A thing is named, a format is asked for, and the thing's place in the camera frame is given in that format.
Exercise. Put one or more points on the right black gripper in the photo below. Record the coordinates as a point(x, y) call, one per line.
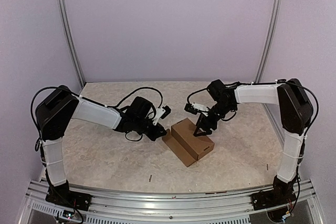
point(203, 122)

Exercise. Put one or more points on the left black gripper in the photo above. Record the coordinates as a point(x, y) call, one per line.
point(157, 133)

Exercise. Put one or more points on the brown cardboard box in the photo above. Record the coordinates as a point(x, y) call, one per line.
point(187, 147)

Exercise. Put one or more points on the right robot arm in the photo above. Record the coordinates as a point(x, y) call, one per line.
point(295, 116)

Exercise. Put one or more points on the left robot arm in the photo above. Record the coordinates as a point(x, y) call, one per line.
point(61, 107)

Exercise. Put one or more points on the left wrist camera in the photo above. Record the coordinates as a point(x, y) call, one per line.
point(161, 113)

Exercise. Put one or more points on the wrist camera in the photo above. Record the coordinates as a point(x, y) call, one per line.
point(161, 113)
point(195, 108)

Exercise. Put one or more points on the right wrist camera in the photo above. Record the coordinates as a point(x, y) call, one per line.
point(195, 108)

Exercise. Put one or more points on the front aluminium rail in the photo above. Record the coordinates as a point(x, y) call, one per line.
point(114, 206)

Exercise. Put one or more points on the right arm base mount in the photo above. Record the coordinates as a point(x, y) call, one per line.
point(268, 199)

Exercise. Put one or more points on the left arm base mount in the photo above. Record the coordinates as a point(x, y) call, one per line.
point(71, 199)

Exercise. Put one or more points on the right aluminium frame post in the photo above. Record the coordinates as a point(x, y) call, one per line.
point(269, 38)

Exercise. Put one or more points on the aluminium frame post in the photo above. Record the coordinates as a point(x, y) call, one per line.
point(70, 42)
point(269, 38)

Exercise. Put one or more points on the left aluminium frame post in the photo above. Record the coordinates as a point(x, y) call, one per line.
point(70, 42)

